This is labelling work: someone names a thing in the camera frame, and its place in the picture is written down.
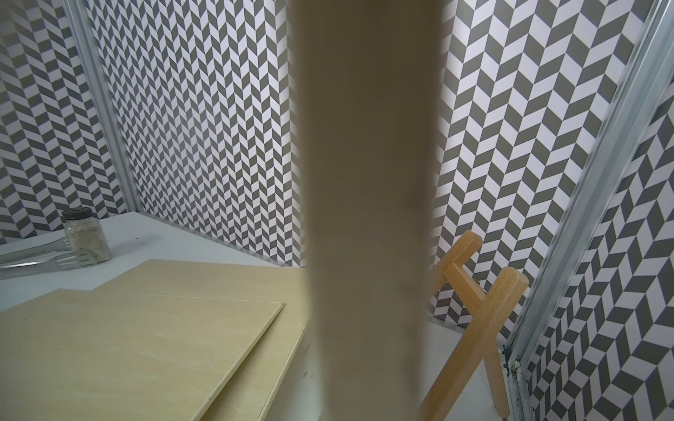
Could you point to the wooden easel with label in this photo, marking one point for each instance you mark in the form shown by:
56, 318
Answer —
490, 310

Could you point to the light plywood board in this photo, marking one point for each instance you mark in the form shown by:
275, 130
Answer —
267, 303
96, 355
367, 77

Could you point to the small glass jar black lid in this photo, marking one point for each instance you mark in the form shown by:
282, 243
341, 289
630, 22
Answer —
85, 233

